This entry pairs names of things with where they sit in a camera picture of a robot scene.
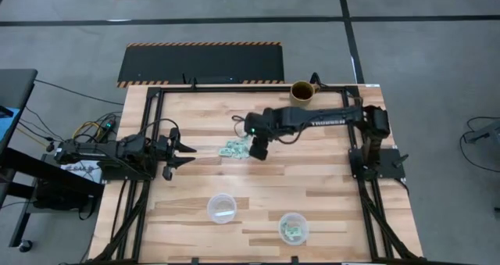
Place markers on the olive yellow ceramic mug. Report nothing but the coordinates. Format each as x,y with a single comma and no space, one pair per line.
301,99

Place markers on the black equipment cart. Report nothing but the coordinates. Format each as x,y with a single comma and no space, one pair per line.
47,187

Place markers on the black power strip with light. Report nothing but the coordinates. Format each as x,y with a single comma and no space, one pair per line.
109,125

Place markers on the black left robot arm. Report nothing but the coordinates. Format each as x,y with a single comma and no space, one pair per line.
97,151

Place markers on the black hazard-striped floor mat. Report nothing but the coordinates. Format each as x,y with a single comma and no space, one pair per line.
201,63

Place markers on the blue sheet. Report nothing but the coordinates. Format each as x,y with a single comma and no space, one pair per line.
7,124

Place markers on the clear plastic round cup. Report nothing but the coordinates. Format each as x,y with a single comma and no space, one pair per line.
302,222
221,202

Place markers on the black desk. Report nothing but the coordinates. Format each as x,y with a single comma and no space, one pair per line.
17,87

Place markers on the black frame bracket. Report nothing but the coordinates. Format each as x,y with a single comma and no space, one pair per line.
194,260
315,79
193,83
295,260

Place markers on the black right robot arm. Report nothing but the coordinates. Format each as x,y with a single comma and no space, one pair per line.
312,118

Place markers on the white printed paper sheet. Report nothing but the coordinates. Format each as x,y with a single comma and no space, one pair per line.
84,171

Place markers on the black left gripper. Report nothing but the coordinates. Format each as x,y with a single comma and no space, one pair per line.
166,151

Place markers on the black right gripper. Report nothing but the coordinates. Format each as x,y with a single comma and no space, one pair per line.
259,126

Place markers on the black caster wheel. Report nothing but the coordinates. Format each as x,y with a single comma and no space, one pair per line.
26,246

